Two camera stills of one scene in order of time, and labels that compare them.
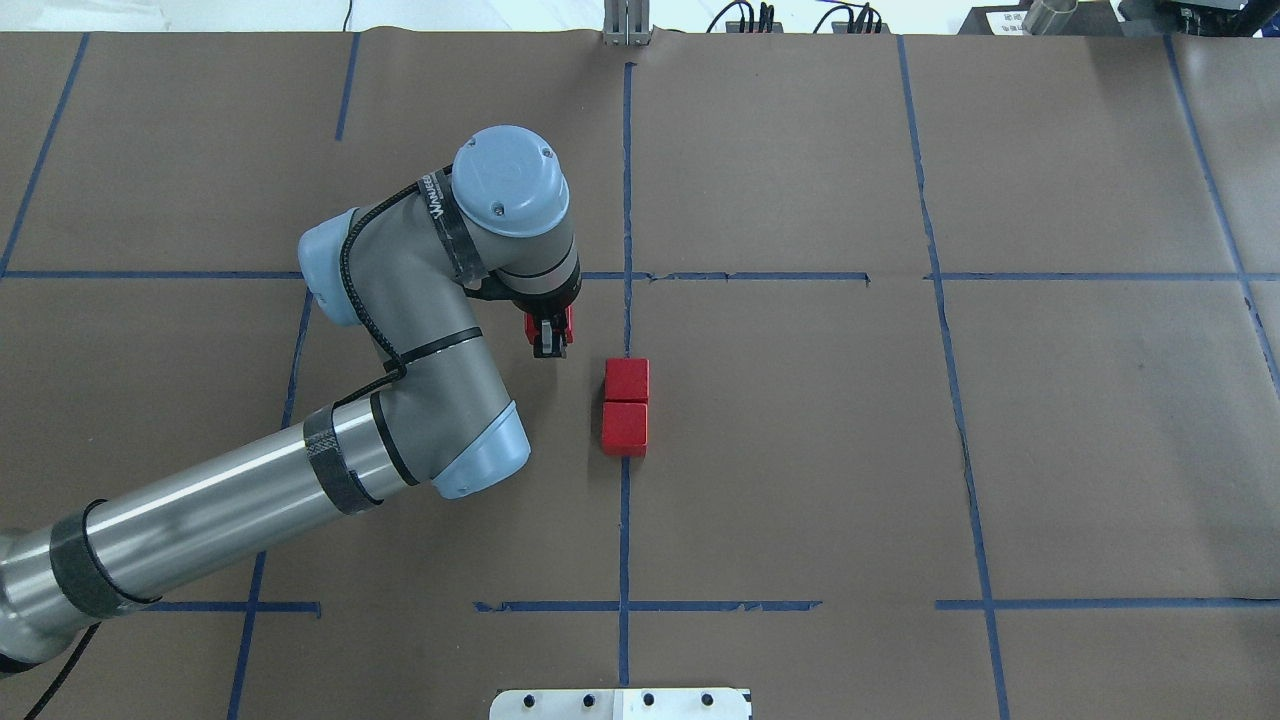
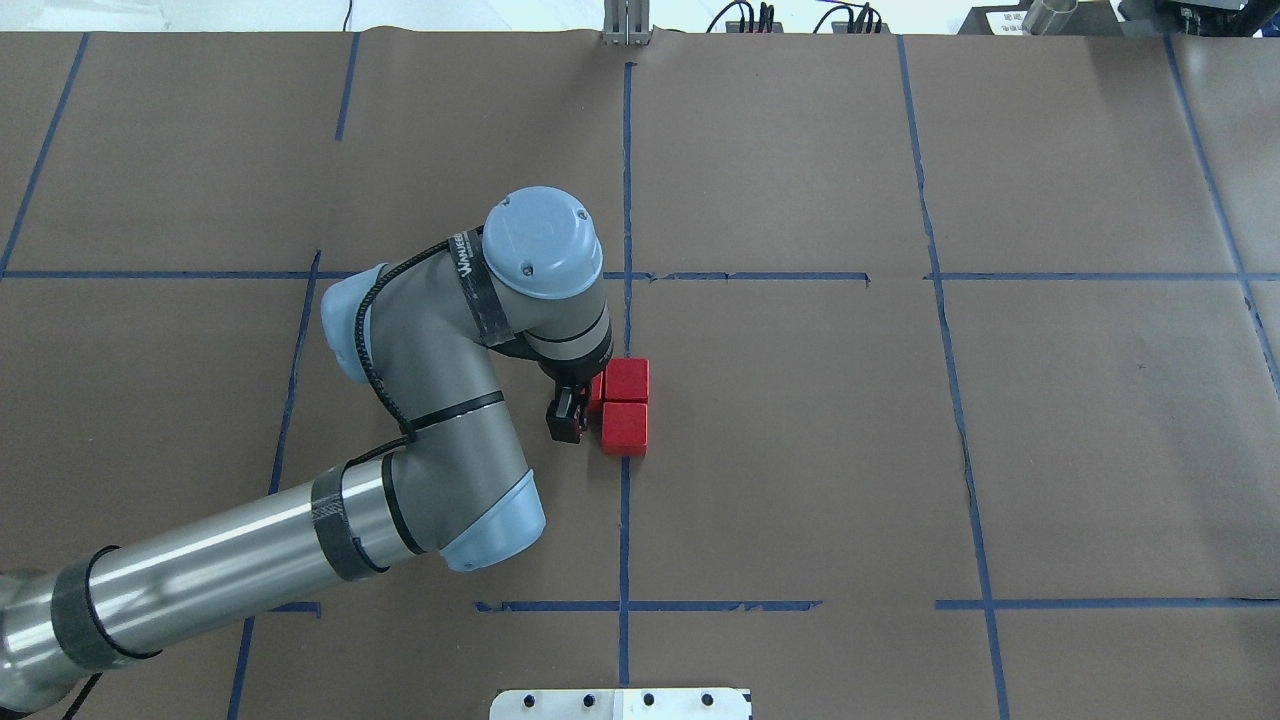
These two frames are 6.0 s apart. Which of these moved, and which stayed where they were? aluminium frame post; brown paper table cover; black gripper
Moved: black gripper
Stayed: brown paper table cover; aluminium frame post
